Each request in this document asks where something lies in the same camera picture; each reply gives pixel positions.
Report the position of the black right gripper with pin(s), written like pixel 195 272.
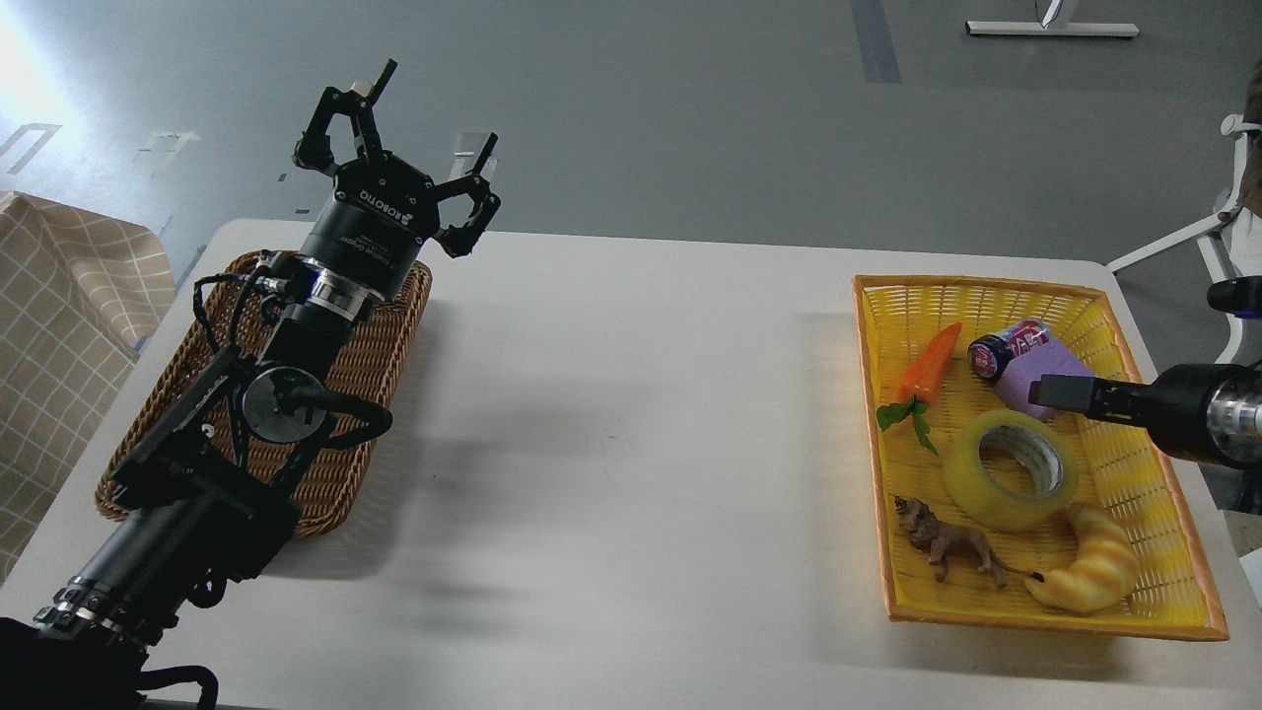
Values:
pixel 1173 409

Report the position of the beige checkered cloth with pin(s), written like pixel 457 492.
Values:
pixel 80 292

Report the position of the white table leg base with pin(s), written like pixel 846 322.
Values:
pixel 1056 20

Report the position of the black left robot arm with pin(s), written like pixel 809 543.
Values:
pixel 210 489

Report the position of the person in white trousers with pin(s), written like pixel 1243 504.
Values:
pixel 1250 183

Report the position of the yellow toy croissant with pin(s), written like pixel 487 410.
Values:
pixel 1105 571

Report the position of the yellow plastic basket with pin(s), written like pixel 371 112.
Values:
pixel 1119 468

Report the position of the brown toy lion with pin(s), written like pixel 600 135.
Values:
pixel 941 540

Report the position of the white chair frame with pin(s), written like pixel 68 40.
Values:
pixel 1228 239

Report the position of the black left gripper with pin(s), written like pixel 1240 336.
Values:
pixel 375 222

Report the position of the purple can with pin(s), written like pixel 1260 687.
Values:
pixel 1013 358

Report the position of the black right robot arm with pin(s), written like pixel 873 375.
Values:
pixel 1208 413

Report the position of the orange toy carrot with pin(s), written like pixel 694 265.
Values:
pixel 920 387

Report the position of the yellow tape roll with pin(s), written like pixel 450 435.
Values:
pixel 1044 455

